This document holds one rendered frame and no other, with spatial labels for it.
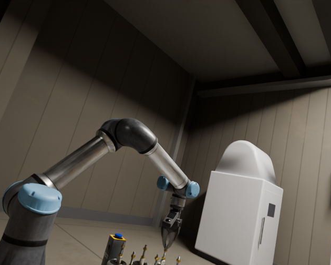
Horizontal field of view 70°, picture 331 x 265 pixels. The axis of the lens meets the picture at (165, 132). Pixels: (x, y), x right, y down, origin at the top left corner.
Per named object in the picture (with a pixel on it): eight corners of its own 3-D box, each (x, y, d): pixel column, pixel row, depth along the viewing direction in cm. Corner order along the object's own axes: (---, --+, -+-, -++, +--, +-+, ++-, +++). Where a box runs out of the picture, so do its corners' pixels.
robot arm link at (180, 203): (184, 199, 122) (169, 195, 125) (182, 208, 121) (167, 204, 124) (186, 200, 129) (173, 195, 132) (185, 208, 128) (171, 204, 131)
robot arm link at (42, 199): (7, 240, 59) (27, 186, 62) (-1, 224, 69) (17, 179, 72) (54, 242, 67) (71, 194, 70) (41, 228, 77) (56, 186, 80)
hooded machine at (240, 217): (273, 277, 260) (291, 154, 290) (250, 282, 220) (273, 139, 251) (219, 253, 309) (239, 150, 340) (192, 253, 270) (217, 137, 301)
